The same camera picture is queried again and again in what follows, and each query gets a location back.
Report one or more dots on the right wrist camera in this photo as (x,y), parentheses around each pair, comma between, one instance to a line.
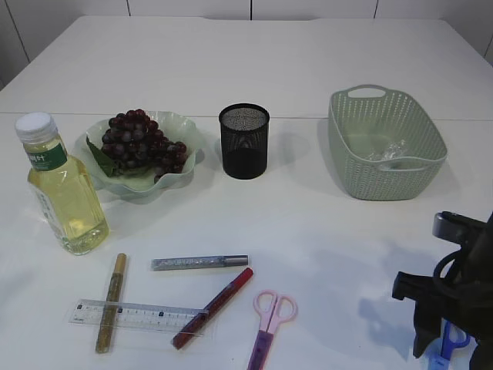
(456,228)

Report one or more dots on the pink handled scissors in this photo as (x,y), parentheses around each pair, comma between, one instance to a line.
(270,321)

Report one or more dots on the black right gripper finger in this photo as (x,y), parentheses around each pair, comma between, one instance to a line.
(427,326)

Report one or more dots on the clear plastic sheet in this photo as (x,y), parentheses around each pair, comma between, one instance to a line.
(388,151)

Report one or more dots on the green wavy plastic plate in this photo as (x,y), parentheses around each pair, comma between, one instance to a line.
(175,126)

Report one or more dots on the clear plastic ruler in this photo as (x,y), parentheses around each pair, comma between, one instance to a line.
(141,317)

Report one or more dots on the silver glitter pen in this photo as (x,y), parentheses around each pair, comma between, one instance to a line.
(202,262)

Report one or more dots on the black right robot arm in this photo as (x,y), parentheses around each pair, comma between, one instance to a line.
(459,290)

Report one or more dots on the gold glitter pen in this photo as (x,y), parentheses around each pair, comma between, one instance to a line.
(104,338)

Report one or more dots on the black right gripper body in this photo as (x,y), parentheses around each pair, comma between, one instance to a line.
(460,291)

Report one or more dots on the black mesh pen holder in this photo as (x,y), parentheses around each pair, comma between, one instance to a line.
(244,129)

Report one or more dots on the red artificial grape bunch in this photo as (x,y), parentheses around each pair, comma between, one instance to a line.
(133,143)

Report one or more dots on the yellow liquid plastic bottle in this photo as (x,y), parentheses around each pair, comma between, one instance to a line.
(62,186)

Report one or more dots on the green woven plastic basket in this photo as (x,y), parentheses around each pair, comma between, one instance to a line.
(356,124)

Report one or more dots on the red marker pen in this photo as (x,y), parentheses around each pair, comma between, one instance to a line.
(211,309)

